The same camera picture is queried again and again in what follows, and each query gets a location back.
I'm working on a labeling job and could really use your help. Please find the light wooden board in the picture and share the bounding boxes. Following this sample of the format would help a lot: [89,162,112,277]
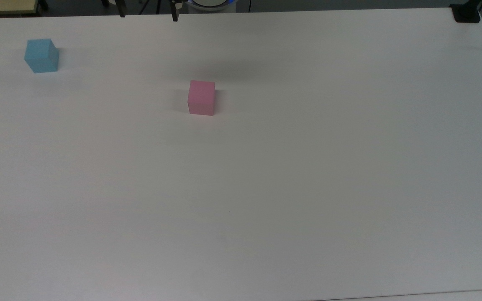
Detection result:
[0,0,41,16]

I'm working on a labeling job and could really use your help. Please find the pink cube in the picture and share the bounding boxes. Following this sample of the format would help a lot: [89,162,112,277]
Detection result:
[187,80,216,116]

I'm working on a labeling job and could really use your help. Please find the black table clamp mount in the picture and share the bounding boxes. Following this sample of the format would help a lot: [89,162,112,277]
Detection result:
[449,0,482,23]

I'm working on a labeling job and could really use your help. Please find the blue cube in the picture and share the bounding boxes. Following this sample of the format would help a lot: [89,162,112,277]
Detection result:
[24,38,60,74]

